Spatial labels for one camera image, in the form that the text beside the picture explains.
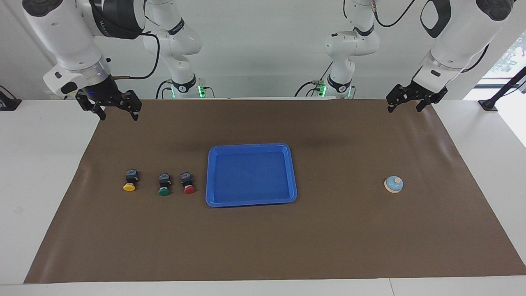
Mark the yellow push button switch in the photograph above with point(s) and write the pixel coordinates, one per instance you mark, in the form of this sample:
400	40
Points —
129	187

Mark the brown table mat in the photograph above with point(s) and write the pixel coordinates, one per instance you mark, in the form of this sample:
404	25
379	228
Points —
263	246

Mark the black camera stand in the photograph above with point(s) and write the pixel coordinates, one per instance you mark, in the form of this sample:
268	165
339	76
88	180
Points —
489	105

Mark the black table clamp bracket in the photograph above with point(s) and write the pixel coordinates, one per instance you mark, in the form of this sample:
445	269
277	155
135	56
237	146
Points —
8	102

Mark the blue plastic tray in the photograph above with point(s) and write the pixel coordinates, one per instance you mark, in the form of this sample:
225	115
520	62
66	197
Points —
250	174

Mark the red push button switch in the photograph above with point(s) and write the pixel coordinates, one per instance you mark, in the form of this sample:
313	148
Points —
189	189

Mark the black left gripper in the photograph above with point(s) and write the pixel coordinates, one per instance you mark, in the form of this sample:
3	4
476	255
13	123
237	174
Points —
419	92

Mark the green push button switch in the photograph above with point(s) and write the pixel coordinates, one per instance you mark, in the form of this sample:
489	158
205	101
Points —
164	191

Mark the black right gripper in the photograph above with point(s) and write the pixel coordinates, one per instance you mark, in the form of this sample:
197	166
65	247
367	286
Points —
102	90

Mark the light blue call bell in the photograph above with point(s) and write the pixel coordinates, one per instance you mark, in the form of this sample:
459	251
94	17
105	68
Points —
393	185

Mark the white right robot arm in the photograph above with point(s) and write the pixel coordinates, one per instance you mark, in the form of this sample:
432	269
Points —
61	33

